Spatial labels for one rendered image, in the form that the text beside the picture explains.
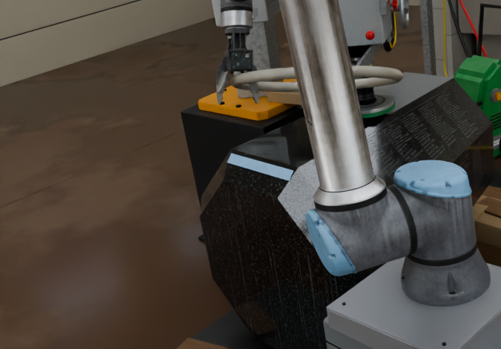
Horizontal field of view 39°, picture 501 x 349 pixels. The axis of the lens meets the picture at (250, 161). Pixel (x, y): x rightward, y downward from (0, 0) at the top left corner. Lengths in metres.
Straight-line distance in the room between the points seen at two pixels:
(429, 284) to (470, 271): 0.09
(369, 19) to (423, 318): 1.32
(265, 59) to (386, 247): 2.09
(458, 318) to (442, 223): 0.20
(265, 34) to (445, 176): 2.03
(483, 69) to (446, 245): 2.84
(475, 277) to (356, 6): 1.28
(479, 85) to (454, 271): 2.79
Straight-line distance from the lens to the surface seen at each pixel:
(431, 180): 1.48
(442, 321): 1.54
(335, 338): 1.69
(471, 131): 3.01
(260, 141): 2.69
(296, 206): 2.41
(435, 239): 1.51
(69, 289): 3.80
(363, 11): 2.59
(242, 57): 1.98
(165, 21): 9.44
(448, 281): 1.56
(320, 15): 1.35
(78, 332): 3.45
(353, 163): 1.41
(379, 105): 2.73
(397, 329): 1.52
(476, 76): 4.31
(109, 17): 9.01
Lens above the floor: 1.82
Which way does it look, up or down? 22 degrees down
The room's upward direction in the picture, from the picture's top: 10 degrees counter-clockwise
